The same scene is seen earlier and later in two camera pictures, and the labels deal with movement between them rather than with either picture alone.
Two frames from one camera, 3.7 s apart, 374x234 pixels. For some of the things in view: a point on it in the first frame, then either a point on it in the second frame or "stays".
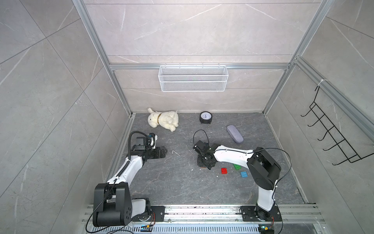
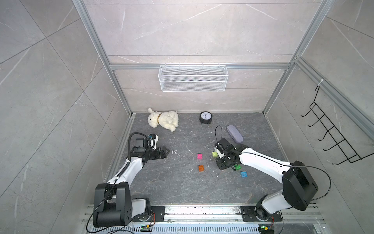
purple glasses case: x=235 y=133 stays
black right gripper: x=199 y=164 → x=220 y=166
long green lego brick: x=237 y=166 stays
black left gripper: x=161 y=151 stays
